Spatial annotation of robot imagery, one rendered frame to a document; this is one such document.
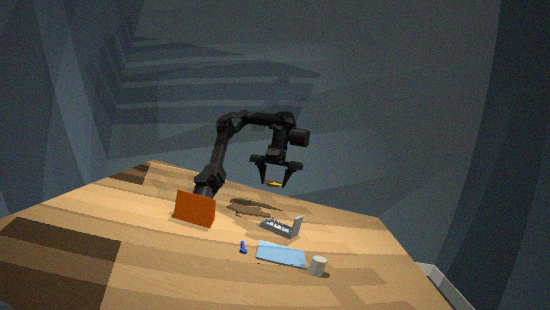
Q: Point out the blue spoon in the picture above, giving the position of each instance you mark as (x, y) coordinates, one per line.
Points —
(243, 250)

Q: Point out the olive-yellow round plate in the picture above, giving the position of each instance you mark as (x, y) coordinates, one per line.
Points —
(272, 184)

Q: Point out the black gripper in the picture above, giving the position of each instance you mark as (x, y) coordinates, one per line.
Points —
(292, 166)

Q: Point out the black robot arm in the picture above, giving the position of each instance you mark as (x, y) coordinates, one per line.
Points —
(284, 125)

